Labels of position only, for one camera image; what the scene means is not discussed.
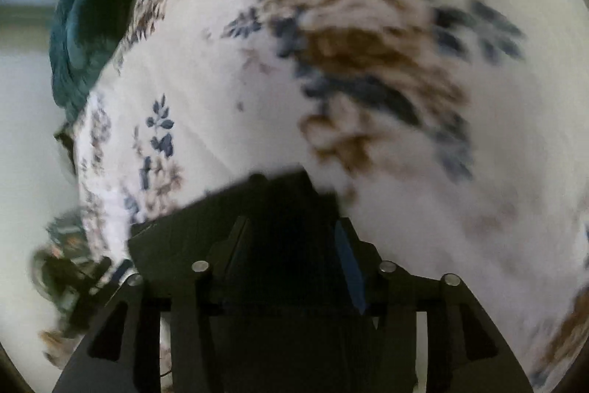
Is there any teal rack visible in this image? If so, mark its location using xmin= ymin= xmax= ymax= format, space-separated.
xmin=30 ymin=209 xmax=117 ymax=329

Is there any floral blanket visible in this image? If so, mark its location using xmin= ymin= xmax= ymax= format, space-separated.
xmin=43 ymin=0 xmax=589 ymax=393

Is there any teal quilt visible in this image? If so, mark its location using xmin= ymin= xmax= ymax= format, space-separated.
xmin=48 ymin=0 xmax=172 ymax=125

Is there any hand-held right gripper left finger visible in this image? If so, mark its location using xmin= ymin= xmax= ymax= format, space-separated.
xmin=52 ymin=215 xmax=252 ymax=393

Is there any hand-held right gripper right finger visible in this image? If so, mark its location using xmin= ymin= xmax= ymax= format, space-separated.
xmin=334 ymin=218 xmax=535 ymax=393

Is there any dark striped sweater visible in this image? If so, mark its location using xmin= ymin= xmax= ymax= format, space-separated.
xmin=126 ymin=166 xmax=384 ymax=393

